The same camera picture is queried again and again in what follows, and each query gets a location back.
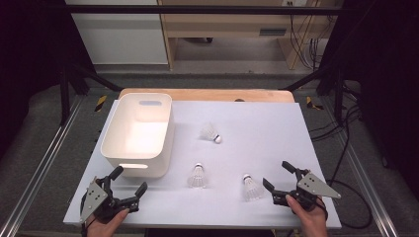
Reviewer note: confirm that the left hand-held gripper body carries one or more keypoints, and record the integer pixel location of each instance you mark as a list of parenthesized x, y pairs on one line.
[(99, 200)]

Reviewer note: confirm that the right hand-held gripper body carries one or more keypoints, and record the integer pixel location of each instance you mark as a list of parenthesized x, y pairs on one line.
[(311, 187)]

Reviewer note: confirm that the white plastic shuttlecock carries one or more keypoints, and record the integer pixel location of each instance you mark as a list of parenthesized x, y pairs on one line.
[(252, 191), (209, 132), (197, 177)]

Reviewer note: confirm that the white plastic storage bin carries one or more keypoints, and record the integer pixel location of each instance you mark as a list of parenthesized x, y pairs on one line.
[(138, 131)]

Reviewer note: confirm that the person's left hand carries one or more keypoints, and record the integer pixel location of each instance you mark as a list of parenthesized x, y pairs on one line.
[(107, 225)]

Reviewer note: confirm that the person's right hand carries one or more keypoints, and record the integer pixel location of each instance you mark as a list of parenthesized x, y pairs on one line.
[(309, 220)]

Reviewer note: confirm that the yellow black tape marker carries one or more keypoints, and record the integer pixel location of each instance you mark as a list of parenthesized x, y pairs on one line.
[(100, 102), (312, 103)]

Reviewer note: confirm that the black metal brace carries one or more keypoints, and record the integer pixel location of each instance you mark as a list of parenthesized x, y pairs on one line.
[(306, 79), (95, 78)]

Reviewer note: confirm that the wooden table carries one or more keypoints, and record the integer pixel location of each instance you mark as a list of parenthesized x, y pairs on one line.
[(210, 94)]

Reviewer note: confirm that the black curtain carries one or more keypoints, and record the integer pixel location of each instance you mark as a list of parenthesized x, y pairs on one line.
[(29, 59), (385, 82)]

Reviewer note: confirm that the white cabinet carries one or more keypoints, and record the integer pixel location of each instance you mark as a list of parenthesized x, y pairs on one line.
[(122, 36)]

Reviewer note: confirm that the light wooden desk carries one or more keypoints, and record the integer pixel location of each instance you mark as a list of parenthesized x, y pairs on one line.
[(227, 24)]

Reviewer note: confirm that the black metal crossbar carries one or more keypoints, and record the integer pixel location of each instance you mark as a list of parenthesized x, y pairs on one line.
[(197, 10)]

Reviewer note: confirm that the aluminium floor rail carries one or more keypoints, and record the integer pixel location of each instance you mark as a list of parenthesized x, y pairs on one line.
[(365, 174), (39, 168)]

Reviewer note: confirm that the black metal post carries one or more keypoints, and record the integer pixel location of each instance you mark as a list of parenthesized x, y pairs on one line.
[(65, 95), (339, 98)]

